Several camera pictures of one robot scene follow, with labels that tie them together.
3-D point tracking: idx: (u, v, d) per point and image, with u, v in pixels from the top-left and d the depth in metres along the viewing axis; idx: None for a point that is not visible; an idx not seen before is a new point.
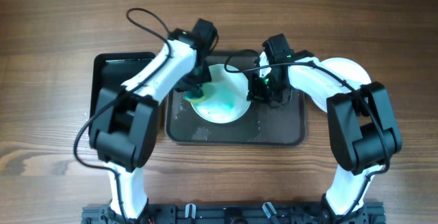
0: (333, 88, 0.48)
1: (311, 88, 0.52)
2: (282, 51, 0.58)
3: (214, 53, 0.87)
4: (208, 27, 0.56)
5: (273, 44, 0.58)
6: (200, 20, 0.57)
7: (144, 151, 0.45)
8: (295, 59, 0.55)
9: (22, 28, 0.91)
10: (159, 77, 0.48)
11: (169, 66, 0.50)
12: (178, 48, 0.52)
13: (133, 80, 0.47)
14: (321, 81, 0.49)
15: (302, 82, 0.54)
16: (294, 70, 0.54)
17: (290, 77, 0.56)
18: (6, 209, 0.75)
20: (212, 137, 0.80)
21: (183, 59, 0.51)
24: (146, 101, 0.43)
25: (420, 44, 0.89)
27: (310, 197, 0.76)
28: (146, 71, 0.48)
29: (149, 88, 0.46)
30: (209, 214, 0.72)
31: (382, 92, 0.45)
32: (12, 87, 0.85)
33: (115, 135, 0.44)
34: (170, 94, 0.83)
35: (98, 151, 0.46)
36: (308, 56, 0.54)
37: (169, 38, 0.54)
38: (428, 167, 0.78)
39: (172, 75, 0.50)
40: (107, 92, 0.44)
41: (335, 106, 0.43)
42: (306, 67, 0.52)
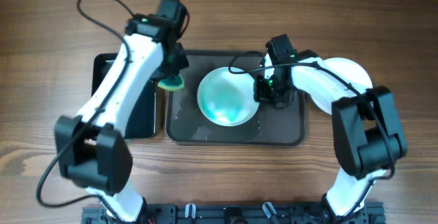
0: (338, 91, 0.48)
1: (315, 88, 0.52)
2: (285, 52, 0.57)
3: (214, 53, 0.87)
4: (174, 7, 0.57)
5: (275, 46, 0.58)
6: (165, 0, 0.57)
7: (120, 174, 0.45)
8: (299, 59, 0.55)
9: (21, 28, 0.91)
10: (120, 91, 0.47)
11: (130, 73, 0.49)
12: (137, 50, 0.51)
13: (89, 105, 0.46)
14: (326, 83, 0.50)
15: (306, 83, 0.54)
16: (298, 70, 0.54)
17: (294, 77, 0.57)
18: (6, 209, 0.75)
20: (212, 137, 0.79)
21: (143, 62, 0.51)
24: (107, 131, 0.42)
25: (420, 44, 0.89)
27: (311, 197, 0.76)
28: (102, 90, 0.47)
29: (108, 112, 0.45)
30: (209, 214, 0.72)
31: (387, 96, 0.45)
32: (11, 87, 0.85)
33: (84, 166, 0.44)
34: (170, 94, 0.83)
35: (72, 180, 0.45)
36: (312, 55, 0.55)
37: (129, 33, 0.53)
38: (428, 166, 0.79)
39: (136, 80, 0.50)
40: (61, 127, 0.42)
41: (341, 109, 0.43)
42: (310, 68, 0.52)
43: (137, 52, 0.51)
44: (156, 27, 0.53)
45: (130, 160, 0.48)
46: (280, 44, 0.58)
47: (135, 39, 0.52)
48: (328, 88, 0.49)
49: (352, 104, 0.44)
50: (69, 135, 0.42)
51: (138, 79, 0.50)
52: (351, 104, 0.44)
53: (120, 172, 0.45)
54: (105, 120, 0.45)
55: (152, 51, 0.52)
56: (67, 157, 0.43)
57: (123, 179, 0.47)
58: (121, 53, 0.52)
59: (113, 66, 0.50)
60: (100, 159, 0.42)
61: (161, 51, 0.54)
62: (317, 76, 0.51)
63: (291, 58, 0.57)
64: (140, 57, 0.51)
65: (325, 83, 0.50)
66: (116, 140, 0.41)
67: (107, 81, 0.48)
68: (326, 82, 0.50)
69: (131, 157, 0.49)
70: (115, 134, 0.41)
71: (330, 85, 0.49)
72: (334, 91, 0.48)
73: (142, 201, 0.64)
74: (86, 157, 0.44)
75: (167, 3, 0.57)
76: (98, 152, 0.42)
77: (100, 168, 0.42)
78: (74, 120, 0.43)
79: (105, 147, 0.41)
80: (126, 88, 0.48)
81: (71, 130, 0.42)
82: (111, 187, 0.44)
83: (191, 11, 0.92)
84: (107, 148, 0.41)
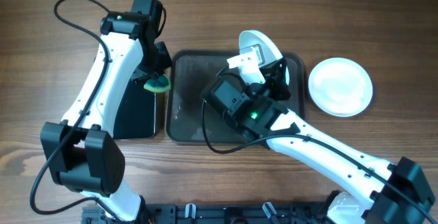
0: (358, 178, 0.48)
1: (317, 163, 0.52)
2: (234, 102, 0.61)
3: (214, 53, 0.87)
4: (148, 3, 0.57)
5: (223, 98, 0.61)
6: None
7: (113, 175, 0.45)
8: (265, 118, 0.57)
9: (21, 28, 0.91)
10: (101, 92, 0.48)
11: (110, 73, 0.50)
12: (115, 50, 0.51)
13: (73, 109, 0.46)
14: (339, 168, 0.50)
15: (297, 153, 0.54)
16: (276, 140, 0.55)
17: (270, 144, 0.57)
18: (5, 209, 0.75)
20: (212, 137, 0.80)
21: (121, 61, 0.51)
24: (94, 133, 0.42)
25: (420, 44, 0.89)
27: (311, 197, 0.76)
28: (85, 92, 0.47)
29: (93, 114, 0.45)
30: (209, 214, 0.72)
31: (415, 173, 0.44)
32: (11, 87, 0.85)
33: (76, 170, 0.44)
34: (170, 95, 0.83)
35: (66, 185, 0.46)
36: (274, 110, 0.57)
37: (104, 33, 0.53)
38: (429, 166, 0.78)
39: (117, 79, 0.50)
40: (47, 132, 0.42)
41: (385, 219, 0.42)
42: (300, 141, 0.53)
43: (115, 50, 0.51)
44: (132, 20, 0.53)
45: (122, 159, 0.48)
46: (225, 95, 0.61)
47: (111, 37, 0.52)
48: (345, 174, 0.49)
49: (389, 205, 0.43)
50: (57, 141, 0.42)
51: (120, 77, 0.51)
52: (387, 205, 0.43)
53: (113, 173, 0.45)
54: (91, 122, 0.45)
55: (130, 46, 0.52)
56: (57, 163, 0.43)
57: (118, 179, 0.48)
58: (100, 53, 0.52)
59: (92, 68, 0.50)
60: (92, 163, 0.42)
61: (139, 46, 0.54)
62: (319, 155, 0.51)
63: (252, 120, 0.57)
64: (119, 55, 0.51)
65: (336, 167, 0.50)
66: (104, 142, 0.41)
67: (88, 83, 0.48)
68: (336, 166, 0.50)
69: (122, 155, 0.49)
70: (103, 135, 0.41)
71: (344, 170, 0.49)
72: (354, 178, 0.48)
73: (141, 199, 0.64)
74: (77, 161, 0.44)
75: None
76: (89, 155, 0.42)
77: (93, 170, 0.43)
78: (60, 125, 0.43)
79: (94, 148, 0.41)
80: (108, 88, 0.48)
81: (59, 135, 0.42)
82: (106, 188, 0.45)
83: (191, 11, 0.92)
84: (97, 148, 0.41)
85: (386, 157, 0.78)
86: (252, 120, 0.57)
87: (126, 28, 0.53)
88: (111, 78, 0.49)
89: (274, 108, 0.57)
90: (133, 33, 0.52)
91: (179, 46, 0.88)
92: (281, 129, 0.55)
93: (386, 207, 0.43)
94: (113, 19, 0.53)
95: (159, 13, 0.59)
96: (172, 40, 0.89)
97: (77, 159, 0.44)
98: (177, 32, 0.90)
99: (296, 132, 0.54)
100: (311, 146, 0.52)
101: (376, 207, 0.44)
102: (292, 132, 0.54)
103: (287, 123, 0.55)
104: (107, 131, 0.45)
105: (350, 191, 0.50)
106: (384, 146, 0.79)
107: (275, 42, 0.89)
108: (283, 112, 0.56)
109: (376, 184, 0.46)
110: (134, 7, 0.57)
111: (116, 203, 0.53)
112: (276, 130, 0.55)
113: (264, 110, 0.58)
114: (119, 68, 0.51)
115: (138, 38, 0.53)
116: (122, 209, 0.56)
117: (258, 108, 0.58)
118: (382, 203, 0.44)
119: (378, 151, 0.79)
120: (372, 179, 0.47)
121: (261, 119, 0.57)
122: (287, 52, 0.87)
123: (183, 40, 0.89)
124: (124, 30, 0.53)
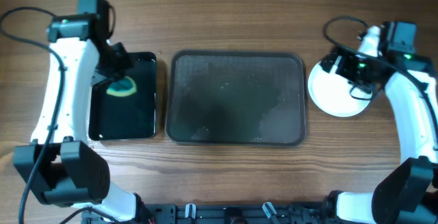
0: (427, 144, 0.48)
1: (406, 112, 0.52)
2: (400, 44, 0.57)
3: (214, 53, 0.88)
4: (92, 3, 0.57)
5: (395, 34, 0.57)
6: None
7: (98, 181, 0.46)
8: (412, 64, 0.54)
9: (22, 28, 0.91)
10: (65, 101, 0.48)
11: (68, 80, 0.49)
12: (69, 56, 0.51)
13: (41, 127, 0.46)
14: (423, 127, 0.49)
15: (402, 98, 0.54)
16: (406, 79, 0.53)
17: (392, 80, 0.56)
18: (6, 209, 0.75)
20: (212, 137, 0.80)
21: (79, 65, 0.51)
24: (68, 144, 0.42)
25: (421, 44, 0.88)
27: (311, 197, 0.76)
28: (48, 107, 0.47)
29: (61, 127, 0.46)
30: (209, 214, 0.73)
31: None
32: (12, 87, 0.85)
33: (61, 185, 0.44)
34: (170, 95, 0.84)
35: (54, 204, 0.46)
36: (427, 66, 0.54)
37: (53, 41, 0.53)
38: None
39: (79, 85, 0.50)
40: (19, 155, 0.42)
41: (410, 170, 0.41)
42: (415, 90, 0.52)
43: (68, 57, 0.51)
44: (79, 21, 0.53)
45: (105, 164, 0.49)
46: (401, 33, 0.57)
47: (61, 44, 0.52)
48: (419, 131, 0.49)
49: (428, 168, 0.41)
50: (31, 162, 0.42)
51: (80, 84, 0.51)
52: (423, 166, 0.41)
53: (98, 178, 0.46)
54: (61, 135, 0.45)
55: (82, 49, 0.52)
56: (39, 183, 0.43)
57: (104, 184, 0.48)
58: (53, 63, 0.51)
59: (50, 81, 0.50)
60: (73, 173, 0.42)
61: (93, 47, 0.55)
62: (419, 108, 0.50)
63: (404, 57, 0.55)
64: (73, 61, 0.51)
65: (421, 123, 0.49)
66: (81, 150, 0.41)
67: (50, 96, 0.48)
68: (423, 122, 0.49)
69: (105, 162, 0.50)
70: (77, 145, 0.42)
71: (423, 129, 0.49)
72: (423, 139, 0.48)
73: (135, 196, 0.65)
74: (58, 178, 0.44)
75: None
76: (68, 167, 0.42)
77: (76, 181, 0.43)
78: (31, 146, 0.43)
79: (71, 159, 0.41)
80: (71, 96, 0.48)
81: (32, 157, 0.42)
82: (96, 195, 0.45)
83: (191, 11, 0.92)
84: (74, 159, 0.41)
85: (385, 158, 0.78)
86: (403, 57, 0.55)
87: (75, 30, 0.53)
88: (72, 86, 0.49)
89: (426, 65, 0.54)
90: (83, 34, 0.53)
91: (179, 46, 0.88)
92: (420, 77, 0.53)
93: (422, 167, 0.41)
94: (58, 24, 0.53)
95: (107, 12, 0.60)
96: (171, 40, 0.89)
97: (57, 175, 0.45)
98: (177, 32, 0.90)
99: (424, 89, 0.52)
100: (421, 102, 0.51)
101: (413, 159, 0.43)
102: (422, 87, 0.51)
103: (421, 77, 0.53)
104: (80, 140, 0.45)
105: (409, 146, 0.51)
106: (383, 146, 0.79)
107: (274, 42, 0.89)
108: (430, 74, 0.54)
109: (432, 156, 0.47)
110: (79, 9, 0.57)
111: (109, 206, 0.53)
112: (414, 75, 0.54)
113: (419, 60, 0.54)
114: (77, 75, 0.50)
115: (89, 38, 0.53)
116: (118, 210, 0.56)
117: (417, 56, 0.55)
118: (424, 163, 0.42)
119: (378, 151, 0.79)
120: (435, 155, 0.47)
121: (414, 64, 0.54)
122: (287, 53, 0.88)
123: (183, 40, 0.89)
124: (72, 32, 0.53)
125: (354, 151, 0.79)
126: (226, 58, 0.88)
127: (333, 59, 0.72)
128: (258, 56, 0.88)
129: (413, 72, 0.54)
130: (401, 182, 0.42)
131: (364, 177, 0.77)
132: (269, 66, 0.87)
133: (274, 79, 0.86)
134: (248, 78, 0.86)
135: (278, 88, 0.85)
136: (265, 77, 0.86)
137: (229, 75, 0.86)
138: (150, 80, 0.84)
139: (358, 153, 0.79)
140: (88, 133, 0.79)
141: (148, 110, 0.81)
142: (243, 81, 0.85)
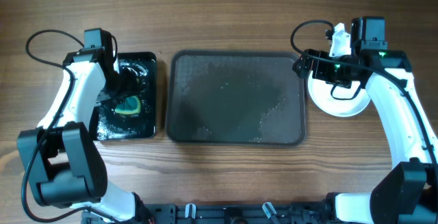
0: (417, 144, 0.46)
1: (390, 112, 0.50)
2: (374, 41, 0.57)
3: (214, 53, 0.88)
4: (98, 35, 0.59)
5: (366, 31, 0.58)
6: (87, 31, 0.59)
7: (97, 177, 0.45)
8: (389, 59, 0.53)
9: (21, 28, 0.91)
10: (72, 98, 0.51)
11: (77, 86, 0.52)
12: (79, 69, 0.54)
13: (48, 118, 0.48)
14: (409, 127, 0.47)
15: (384, 100, 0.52)
16: (385, 79, 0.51)
17: (371, 82, 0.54)
18: (6, 209, 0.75)
20: (212, 137, 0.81)
21: (87, 77, 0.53)
24: (70, 127, 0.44)
25: (421, 44, 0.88)
27: (311, 197, 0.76)
28: (56, 104, 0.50)
29: (66, 116, 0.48)
30: (209, 214, 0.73)
31: None
32: (12, 87, 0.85)
33: (60, 176, 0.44)
34: (170, 95, 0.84)
35: (52, 205, 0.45)
36: (403, 59, 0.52)
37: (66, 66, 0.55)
38: None
39: (85, 92, 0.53)
40: (23, 139, 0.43)
41: (404, 175, 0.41)
42: (395, 88, 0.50)
43: (79, 72, 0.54)
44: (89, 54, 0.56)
45: (104, 168, 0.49)
46: (371, 29, 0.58)
47: (74, 65, 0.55)
48: (406, 133, 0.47)
49: (420, 171, 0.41)
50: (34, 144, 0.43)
51: (86, 91, 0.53)
52: (417, 170, 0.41)
53: (96, 174, 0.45)
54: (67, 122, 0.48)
55: (92, 69, 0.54)
56: (38, 169, 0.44)
57: (102, 183, 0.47)
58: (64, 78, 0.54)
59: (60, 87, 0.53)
60: (72, 160, 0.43)
61: (101, 70, 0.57)
62: (402, 107, 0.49)
63: (378, 55, 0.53)
64: (83, 75, 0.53)
65: (406, 123, 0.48)
66: (81, 130, 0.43)
67: (59, 95, 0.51)
68: (408, 122, 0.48)
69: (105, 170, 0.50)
70: (78, 127, 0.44)
71: (410, 130, 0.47)
72: (411, 139, 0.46)
73: (134, 195, 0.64)
74: (57, 169, 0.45)
75: (89, 33, 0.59)
76: (69, 150, 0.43)
77: (74, 171, 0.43)
78: (35, 129, 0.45)
79: (72, 140, 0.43)
80: (76, 96, 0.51)
81: (35, 140, 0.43)
82: (93, 190, 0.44)
83: (191, 11, 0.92)
84: (76, 139, 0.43)
85: (385, 158, 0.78)
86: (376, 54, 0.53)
87: (86, 59, 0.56)
88: (79, 90, 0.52)
89: (400, 61, 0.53)
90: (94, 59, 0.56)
91: (179, 46, 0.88)
92: (395, 75, 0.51)
93: (415, 170, 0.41)
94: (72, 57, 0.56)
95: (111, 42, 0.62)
96: (171, 41, 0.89)
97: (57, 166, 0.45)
98: (177, 32, 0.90)
99: (404, 85, 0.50)
100: (403, 100, 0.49)
101: (405, 162, 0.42)
102: (402, 83, 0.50)
103: (399, 75, 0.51)
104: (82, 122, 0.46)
105: (398, 149, 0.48)
106: (383, 146, 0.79)
107: (274, 42, 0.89)
108: (407, 68, 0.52)
109: (423, 157, 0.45)
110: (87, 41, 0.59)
111: (107, 206, 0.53)
112: (391, 72, 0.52)
113: (394, 56, 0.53)
114: (85, 83, 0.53)
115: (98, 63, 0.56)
116: (118, 209, 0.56)
117: (391, 52, 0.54)
118: (417, 166, 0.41)
119: (378, 151, 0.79)
120: (425, 154, 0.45)
121: (390, 60, 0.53)
122: (287, 53, 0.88)
123: (183, 40, 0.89)
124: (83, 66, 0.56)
125: (354, 151, 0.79)
126: (226, 58, 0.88)
127: (307, 64, 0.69)
128: (258, 56, 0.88)
129: (391, 69, 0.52)
130: (396, 187, 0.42)
131: (364, 177, 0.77)
132: (269, 65, 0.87)
133: (275, 79, 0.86)
134: (248, 78, 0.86)
135: (278, 88, 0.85)
136: (265, 77, 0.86)
137: (229, 75, 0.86)
138: (150, 83, 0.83)
139: (358, 153, 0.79)
140: None
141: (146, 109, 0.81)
142: (243, 81, 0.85)
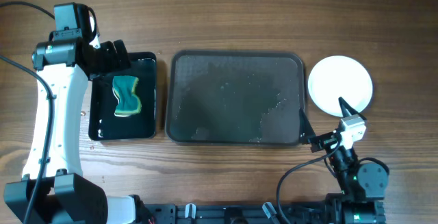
0: None
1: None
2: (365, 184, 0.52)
3: (214, 53, 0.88)
4: (69, 10, 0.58)
5: (357, 175, 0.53)
6: (56, 6, 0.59)
7: (96, 210, 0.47)
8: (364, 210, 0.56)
9: (22, 27, 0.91)
10: (56, 131, 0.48)
11: (58, 108, 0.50)
12: (56, 85, 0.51)
13: (33, 162, 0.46)
14: None
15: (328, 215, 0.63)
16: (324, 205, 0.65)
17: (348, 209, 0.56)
18: (6, 209, 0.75)
20: (212, 137, 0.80)
21: (69, 92, 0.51)
24: (63, 178, 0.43)
25: (419, 44, 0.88)
27: (311, 197, 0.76)
28: (38, 140, 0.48)
29: (53, 157, 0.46)
30: (209, 214, 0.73)
31: None
32: (11, 87, 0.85)
33: (57, 217, 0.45)
34: (170, 94, 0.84)
35: None
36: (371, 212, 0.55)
37: (40, 68, 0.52)
38: (428, 166, 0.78)
39: (70, 113, 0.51)
40: (11, 196, 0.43)
41: None
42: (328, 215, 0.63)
43: (55, 85, 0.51)
44: (65, 44, 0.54)
45: (100, 192, 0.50)
46: (367, 176, 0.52)
47: (49, 73, 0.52)
48: None
49: None
50: (24, 198, 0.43)
51: (70, 107, 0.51)
52: None
53: (96, 208, 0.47)
54: (53, 168, 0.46)
55: (70, 77, 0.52)
56: (35, 220, 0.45)
57: (102, 213, 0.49)
58: (41, 91, 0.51)
59: (39, 109, 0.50)
60: (72, 210, 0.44)
61: (81, 71, 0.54)
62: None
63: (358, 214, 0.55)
64: (61, 88, 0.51)
65: None
66: (74, 181, 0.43)
67: (41, 126, 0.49)
68: None
69: (102, 190, 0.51)
70: (72, 178, 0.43)
71: None
72: None
73: (134, 197, 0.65)
74: (52, 210, 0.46)
75: (61, 9, 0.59)
76: (64, 201, 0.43)
77: (74, 215, 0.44)
78: (22, 183, 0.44)
79: (66, 194, 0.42)
80: (61, 123, 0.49)
81: (24, 194, 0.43)
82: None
83: (191, 12, 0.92)
84: (68, 193, 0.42)
85: (384, 158, 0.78)
86: (354, 209, 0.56)
87: (61, 53, 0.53)
88: (62, 112, 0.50)
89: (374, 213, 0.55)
90: (70, 59, 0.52)
91: (179, 46, 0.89)
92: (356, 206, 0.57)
93: None
94: (43, 50, 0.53)
95: (85, 17, 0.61)
96: (172, 40, 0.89)
97: (50, 207, 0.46)
98: (177, 33, 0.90)
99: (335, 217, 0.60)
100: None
101: None
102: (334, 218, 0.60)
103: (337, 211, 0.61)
104: (74, 173, 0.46)
105: None
106: (383, 146, 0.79)
107: (274, 42, 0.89)
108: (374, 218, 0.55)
109: None
110: (59, 21, 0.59)
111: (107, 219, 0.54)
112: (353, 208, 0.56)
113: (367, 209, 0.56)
114: (66, 103, 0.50)
115: (76, 64, 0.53)
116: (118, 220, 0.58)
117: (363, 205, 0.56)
118: None
119: (377, 151, 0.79)
120: None
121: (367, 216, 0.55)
122: (287, 53, 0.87)
123: (183, 40, 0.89)
124: (59, 57, 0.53)
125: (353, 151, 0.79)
126: (226, 58, 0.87)
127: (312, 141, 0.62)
128: (258, 56, 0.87)
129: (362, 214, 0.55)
130: None
131: None
132: (268, 65, 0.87)
133: (274, 79, 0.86)
134: (248, 79, 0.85)
135: (278, 88, 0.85)
136: (265, 77, 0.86)
137: (229, 75, 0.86)
138: (150, 83, 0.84)
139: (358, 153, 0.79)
140: (88, 133, 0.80)
141: (144, 109, 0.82)
142: (243, 81, 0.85)
